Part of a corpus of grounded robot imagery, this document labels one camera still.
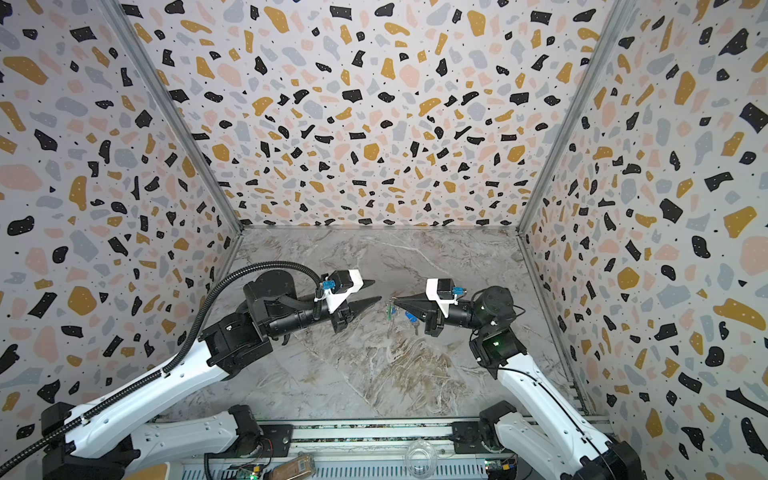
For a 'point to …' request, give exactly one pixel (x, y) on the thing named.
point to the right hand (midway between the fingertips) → (398, 301)
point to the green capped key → (390, 310)
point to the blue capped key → (414, 321)
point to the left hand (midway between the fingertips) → (377, 283)
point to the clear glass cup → (420, 459)
